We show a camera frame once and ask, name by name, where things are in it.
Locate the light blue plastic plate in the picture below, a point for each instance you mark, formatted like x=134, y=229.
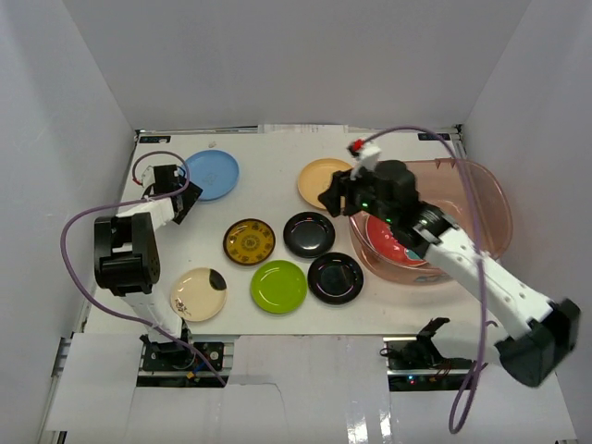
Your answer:
x=215, y=172

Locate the black glossy plate lower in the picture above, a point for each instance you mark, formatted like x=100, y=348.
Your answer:
x=335, y=278

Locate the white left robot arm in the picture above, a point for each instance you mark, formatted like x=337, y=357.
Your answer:
x=126, y=259

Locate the black corner label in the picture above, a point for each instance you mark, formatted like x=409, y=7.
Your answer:
x=151, y=139
x=422, y=136

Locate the white papers at back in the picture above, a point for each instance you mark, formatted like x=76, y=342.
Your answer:
x=302, y=128

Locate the red teal floral plate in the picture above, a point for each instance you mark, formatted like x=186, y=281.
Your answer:
x=382, y=241

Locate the cream plate with flowers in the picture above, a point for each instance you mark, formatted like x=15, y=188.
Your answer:
x=199, y=294

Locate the black glossy plate upper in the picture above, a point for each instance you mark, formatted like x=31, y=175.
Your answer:
x=309, y=235

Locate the black glossy plate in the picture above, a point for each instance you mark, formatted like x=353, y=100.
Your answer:
x=335, y=278
x=309, y=235

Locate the lime green plate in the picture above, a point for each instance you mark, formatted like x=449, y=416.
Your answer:
x=278, y=287

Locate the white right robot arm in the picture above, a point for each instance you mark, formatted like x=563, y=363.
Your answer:
x=541, y=332

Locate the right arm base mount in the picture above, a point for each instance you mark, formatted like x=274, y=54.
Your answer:
x=414, y=363

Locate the pink transparent plastic bin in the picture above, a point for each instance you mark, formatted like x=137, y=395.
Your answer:
x=464, y=190

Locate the orange plastic plate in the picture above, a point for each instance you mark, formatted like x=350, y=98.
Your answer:
x=316, y=177

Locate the left black corner label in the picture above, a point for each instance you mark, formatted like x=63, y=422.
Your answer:
x=151, y=139

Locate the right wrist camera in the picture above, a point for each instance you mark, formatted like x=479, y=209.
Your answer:
x=366, y=155

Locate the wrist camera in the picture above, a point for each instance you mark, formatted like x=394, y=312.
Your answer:
x=366, y=155
x=147, y=177

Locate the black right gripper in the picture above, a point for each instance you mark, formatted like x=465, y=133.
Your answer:
x=332, y=198

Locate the yellow patterned brown-rim plate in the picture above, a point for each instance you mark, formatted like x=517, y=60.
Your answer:
x=249, y=242

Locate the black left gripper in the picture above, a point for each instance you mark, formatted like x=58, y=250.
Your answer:
x=186, y=200

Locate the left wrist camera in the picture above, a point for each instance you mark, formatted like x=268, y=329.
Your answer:
x=147, y=177

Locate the right black corner label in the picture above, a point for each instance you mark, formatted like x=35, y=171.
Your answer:
x=422, y=136

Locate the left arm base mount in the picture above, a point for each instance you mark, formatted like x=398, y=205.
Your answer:
x=168, y=365

